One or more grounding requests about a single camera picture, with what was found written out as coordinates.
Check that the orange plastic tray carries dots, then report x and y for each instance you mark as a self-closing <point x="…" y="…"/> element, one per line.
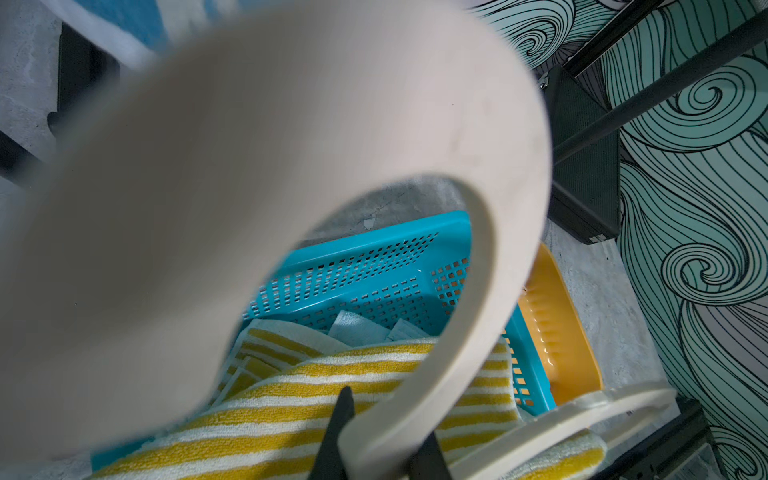
<point x="558" y="336"/>

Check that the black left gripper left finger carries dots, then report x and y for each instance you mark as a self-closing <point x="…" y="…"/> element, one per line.
<point x="328" y="464"/>

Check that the blue rabbit print towel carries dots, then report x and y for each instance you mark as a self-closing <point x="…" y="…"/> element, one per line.
<point x="135" y="32"/>

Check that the teal plastic basket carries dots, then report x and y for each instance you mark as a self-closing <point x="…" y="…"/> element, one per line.
<point x="415" y="271"/>

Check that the black clothes rack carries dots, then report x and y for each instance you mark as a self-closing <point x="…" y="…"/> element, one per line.
<point x="745" y="37"/>

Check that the light blue terry towel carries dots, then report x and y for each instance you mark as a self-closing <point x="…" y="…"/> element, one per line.
<point x="356" y="331"/>

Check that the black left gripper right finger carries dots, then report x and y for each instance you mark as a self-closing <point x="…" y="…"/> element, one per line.
<point x="428" y="462"/>

